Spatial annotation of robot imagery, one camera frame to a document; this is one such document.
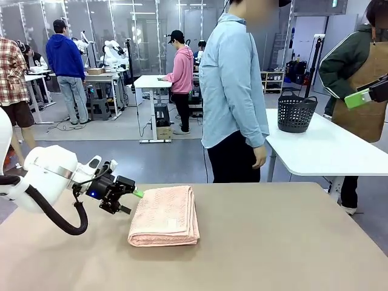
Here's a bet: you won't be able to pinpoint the person in brown apron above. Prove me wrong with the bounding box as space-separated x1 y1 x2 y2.
318 0 388 216

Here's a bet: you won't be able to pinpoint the person in black white jacket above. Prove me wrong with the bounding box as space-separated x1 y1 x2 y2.
22 44 50 74

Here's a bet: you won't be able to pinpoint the person's right hand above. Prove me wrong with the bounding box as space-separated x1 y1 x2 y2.
252 145 268 170

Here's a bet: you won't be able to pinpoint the mannequin in plaid shirt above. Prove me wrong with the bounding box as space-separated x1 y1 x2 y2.
0 36 36 168

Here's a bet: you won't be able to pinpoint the person in blue hoodie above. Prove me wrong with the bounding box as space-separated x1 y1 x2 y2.
45 18 92 125

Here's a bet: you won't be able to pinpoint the black storage crates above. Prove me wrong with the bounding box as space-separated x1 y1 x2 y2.
285 59 309 85

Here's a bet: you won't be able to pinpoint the large white table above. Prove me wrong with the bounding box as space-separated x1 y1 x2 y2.
264 108 388 207

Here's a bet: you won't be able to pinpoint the wooden shoe shelf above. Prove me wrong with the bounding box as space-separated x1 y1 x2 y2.
260 70 286 95

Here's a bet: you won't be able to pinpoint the cardboard box with print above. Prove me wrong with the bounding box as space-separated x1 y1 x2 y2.
156 125 173 141

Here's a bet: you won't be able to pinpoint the small white desk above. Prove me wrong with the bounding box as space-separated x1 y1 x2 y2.
24 69 57 125

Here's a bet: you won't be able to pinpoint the person in light blue shirt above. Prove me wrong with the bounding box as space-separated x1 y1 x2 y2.
198 0 292 184

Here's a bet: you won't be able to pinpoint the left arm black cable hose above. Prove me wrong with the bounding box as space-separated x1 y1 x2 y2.
0 175 90 236

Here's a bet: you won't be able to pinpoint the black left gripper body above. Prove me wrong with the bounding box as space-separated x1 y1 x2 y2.
72 174 119 203

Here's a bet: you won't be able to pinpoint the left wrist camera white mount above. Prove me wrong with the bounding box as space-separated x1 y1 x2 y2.
102 159 119 174

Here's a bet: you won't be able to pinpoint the black camera stand pole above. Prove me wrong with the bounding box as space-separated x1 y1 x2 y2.
125 38 138 92

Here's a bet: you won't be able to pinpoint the grey step stool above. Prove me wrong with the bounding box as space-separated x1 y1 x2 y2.
89 97 110 121

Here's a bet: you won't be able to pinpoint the grey workbench desk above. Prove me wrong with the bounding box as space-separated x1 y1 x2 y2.
49 70 124 118

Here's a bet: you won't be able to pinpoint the dark grey perforated basket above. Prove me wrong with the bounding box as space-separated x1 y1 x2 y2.
277 88 319 134

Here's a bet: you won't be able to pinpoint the person in pink hoodie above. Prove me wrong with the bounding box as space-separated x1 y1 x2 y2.
159 29 195 135

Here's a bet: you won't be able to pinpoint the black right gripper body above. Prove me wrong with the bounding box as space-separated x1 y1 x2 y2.
369 73 388 104

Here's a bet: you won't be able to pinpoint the pink towel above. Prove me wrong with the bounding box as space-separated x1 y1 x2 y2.
127 185 201 248

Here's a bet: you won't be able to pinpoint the white standing desk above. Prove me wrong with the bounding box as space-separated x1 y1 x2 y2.
133 74 176 144

